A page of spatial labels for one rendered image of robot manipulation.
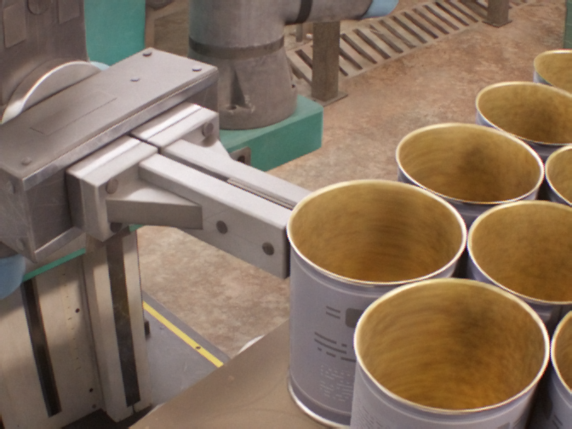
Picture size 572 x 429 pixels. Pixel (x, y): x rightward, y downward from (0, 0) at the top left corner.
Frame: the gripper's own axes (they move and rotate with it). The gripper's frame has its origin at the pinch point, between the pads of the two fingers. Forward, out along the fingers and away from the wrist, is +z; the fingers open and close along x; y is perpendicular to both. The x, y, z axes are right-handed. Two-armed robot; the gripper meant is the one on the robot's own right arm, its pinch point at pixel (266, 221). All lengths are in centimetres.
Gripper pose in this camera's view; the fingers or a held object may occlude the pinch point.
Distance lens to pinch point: 39.1
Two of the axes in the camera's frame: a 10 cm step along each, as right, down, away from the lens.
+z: 7.9, 3.4, -5.2
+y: 0.0, 8.3, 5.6
